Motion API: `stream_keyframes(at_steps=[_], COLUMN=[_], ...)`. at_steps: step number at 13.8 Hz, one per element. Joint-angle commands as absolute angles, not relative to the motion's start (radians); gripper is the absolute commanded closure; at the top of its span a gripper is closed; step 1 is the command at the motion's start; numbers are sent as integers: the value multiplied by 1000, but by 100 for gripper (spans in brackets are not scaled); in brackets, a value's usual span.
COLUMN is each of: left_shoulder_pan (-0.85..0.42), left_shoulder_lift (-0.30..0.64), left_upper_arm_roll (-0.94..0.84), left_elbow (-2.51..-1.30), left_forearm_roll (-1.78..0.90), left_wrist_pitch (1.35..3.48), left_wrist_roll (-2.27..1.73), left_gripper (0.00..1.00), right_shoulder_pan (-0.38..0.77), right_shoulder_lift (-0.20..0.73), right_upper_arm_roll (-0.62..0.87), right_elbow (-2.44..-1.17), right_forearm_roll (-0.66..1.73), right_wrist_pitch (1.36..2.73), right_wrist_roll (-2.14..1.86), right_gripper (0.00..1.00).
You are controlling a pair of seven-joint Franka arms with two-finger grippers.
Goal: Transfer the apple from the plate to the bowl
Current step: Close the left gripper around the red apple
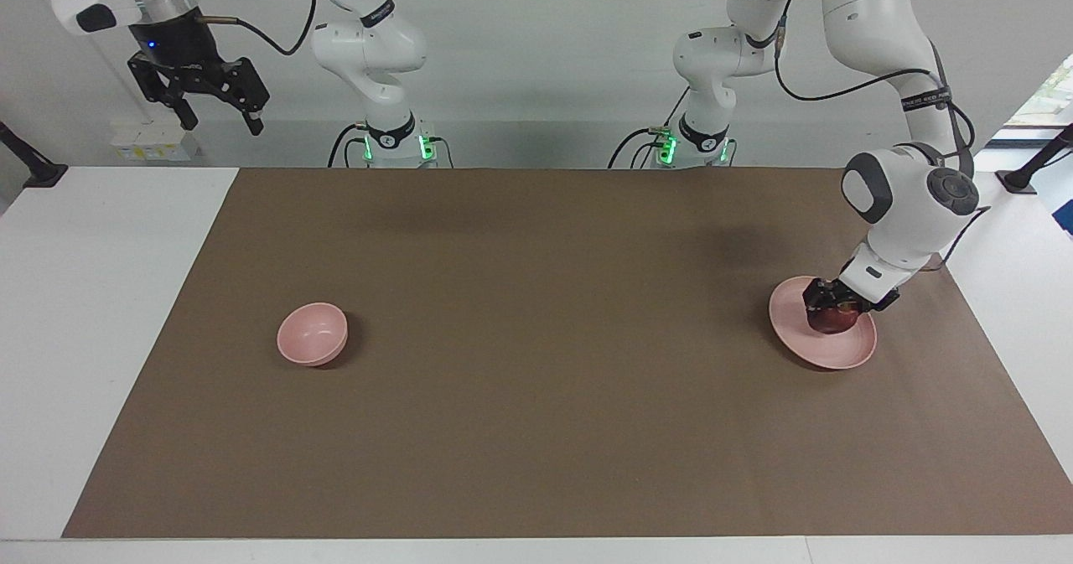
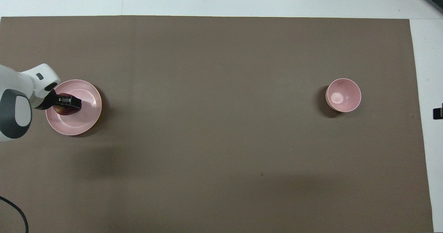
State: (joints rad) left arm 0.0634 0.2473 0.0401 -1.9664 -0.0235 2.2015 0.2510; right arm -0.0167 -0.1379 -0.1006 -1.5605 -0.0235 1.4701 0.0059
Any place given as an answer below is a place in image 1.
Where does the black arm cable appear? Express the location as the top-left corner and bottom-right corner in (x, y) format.
(775, 7), (995, 273)
(200, 0), (319, 57)

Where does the black camera stand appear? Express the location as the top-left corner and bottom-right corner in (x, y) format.
(996, 123), (1073, 194)
(0, 122), (69, 189)

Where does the red apple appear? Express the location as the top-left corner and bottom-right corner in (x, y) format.
(806, 303), (863, 336)

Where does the pink bowl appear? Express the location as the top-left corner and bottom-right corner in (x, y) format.
(277, 302), (349, 367)

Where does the small white box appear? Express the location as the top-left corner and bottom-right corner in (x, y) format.
(109, 119), (203, 163)

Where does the brown table mat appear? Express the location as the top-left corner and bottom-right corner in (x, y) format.
(63, 168), (1073, 538)

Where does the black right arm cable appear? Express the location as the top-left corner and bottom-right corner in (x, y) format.
(200, 0), (319, 57)

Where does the bright window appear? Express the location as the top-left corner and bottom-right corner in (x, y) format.
(993, 49), (1073, 147)

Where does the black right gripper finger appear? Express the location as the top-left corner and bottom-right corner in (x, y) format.
(127, 52), (200, 134)
(209, 57), (272, 137)

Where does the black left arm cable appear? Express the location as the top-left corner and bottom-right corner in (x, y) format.
(775, 7), (995, 273)

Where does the pink plate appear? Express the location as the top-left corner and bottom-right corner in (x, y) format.
(769, 276), (878, 370)

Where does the black velcro cable strap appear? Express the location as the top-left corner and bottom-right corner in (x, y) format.
(900, 85), (957, 113)

